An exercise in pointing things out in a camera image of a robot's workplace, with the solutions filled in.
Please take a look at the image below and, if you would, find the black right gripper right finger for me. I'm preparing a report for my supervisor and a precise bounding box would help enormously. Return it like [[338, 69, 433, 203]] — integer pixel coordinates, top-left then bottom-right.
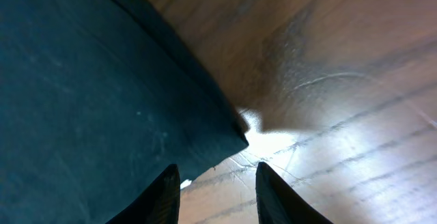
[[255, 162, 332, 224]]

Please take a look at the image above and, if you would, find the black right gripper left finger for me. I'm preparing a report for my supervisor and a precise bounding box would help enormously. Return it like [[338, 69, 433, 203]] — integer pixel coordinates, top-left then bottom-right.
[[107, 164, 180, 224]]

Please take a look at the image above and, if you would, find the black nike t-shirt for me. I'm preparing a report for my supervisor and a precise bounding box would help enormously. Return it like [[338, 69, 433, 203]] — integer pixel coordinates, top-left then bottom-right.
[[1, 0, 248, 223]]

